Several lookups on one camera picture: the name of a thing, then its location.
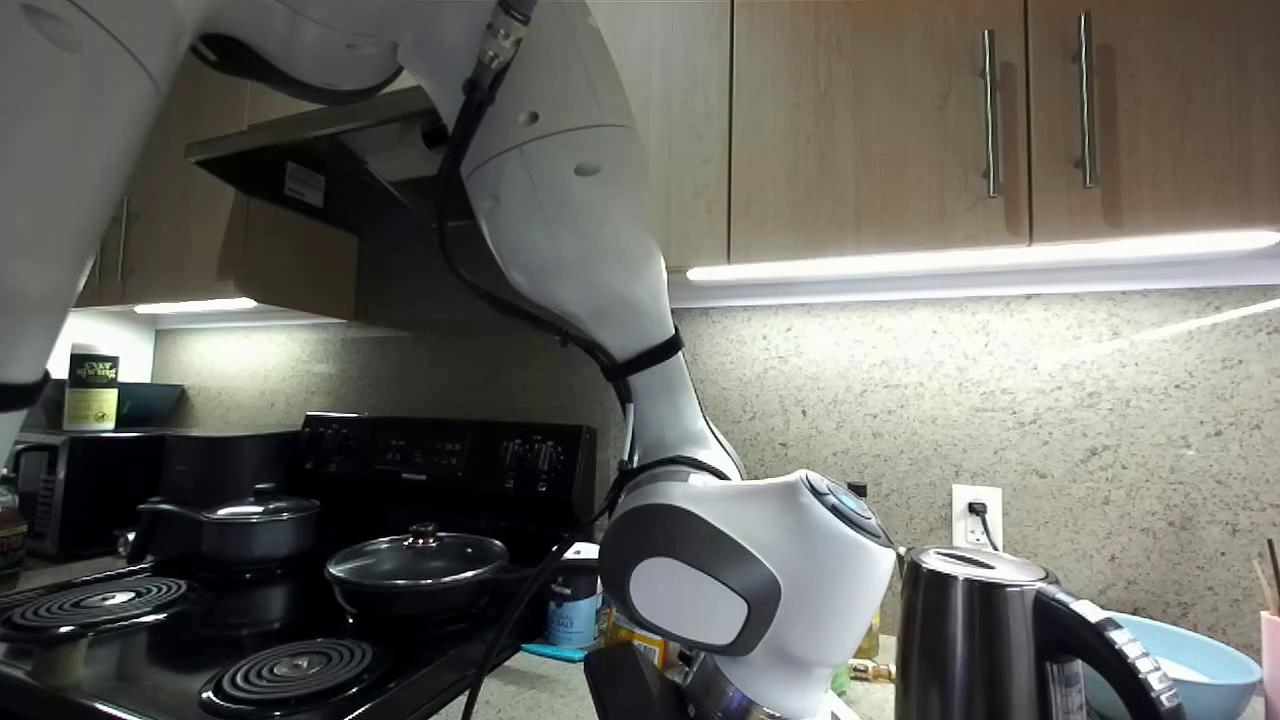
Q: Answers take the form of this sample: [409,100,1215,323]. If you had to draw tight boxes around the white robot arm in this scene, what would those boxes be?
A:
[0,0,891,720]

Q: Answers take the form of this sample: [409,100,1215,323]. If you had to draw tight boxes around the wooden upper cabinets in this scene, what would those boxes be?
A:
[590,0,1280,268]

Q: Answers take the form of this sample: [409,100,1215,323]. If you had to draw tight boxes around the black frying pan glass lid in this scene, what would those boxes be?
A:
[323,525,507,613]

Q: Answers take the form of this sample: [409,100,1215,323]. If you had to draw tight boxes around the black pot with lid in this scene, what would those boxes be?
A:
[126,496,321,569]

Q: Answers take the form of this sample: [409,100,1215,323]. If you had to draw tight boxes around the dark steel electric kettle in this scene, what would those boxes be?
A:
[896,548,1184,720]

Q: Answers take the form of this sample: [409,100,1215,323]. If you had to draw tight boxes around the black electric stove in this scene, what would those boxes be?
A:
[0,416,598,720]

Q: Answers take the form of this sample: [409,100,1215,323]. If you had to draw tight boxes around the under cabinet light strip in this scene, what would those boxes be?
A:
[684,226,1280,282]

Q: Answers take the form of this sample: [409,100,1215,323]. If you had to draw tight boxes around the light blue bowl right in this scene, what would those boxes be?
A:
[1115,613,1263,720]

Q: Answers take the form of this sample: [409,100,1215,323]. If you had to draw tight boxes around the white wall outlet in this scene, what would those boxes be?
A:
[953,483,1003,550]

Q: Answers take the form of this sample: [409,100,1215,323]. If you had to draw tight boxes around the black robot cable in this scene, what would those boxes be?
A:
[433,0,737,720]

